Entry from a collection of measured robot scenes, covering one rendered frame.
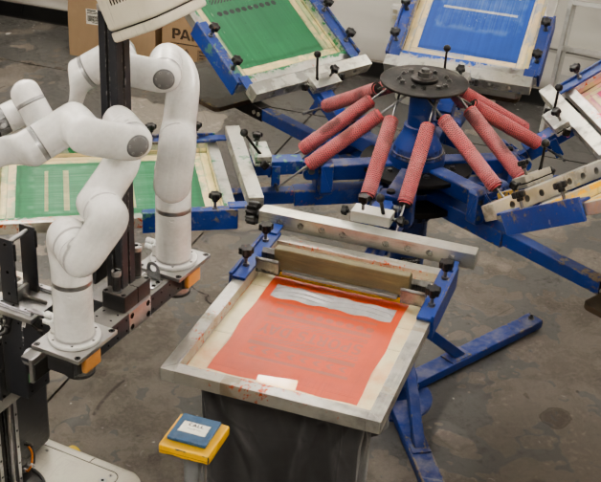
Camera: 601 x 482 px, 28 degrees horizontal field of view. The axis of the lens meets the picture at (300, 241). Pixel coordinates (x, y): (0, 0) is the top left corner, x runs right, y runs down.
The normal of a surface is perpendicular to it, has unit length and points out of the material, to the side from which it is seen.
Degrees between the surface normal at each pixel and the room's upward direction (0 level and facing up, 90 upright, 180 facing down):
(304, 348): 0
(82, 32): 90
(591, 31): 90
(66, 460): 0
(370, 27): 90
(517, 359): 0
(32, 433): 90
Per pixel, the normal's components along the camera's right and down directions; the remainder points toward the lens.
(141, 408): 0.04, -0.87
